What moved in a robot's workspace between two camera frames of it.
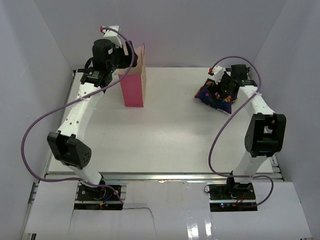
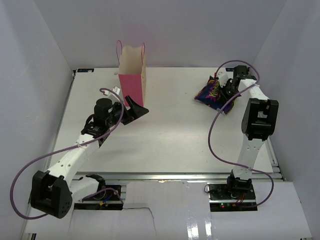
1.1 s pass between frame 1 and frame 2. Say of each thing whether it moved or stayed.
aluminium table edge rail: stayed
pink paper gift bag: stayed
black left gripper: moved
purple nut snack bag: stayed
